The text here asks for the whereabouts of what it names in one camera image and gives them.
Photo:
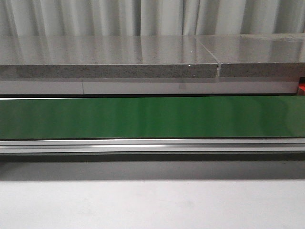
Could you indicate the grey stone countertop slab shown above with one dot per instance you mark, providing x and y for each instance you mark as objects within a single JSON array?
[{"x": 105, "y": 57}]

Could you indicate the green conveyor belt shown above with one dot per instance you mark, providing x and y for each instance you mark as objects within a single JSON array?
[{"x": 158, "y": 117}]

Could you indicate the red object at edge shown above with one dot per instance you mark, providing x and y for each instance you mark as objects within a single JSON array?
[{"x": 301, "y": 89}]

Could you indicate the grey stone slab right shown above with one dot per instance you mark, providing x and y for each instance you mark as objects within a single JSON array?
[{"x": 276, "y": 55}]

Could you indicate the white pleated curtain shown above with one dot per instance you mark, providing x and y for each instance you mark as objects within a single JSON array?
[{"x": 150, "y": 17}]

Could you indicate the aluminium conveyor side rail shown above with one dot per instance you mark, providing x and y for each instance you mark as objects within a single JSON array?
[{"x": 151, "y": 146}]

